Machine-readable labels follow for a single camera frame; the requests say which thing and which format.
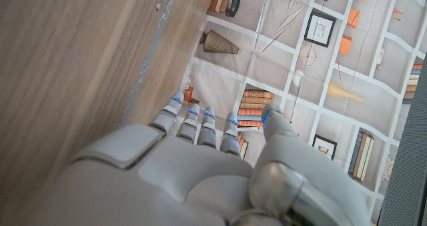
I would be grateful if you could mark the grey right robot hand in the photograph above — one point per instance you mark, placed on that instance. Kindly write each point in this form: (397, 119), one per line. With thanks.
(173, 182)

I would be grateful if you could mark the printed bookshelf backdrop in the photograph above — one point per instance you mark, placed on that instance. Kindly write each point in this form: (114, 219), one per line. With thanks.
(333, 79)

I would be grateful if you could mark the grey perforated panel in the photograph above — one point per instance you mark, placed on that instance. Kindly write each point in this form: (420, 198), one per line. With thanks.
(407, 172)

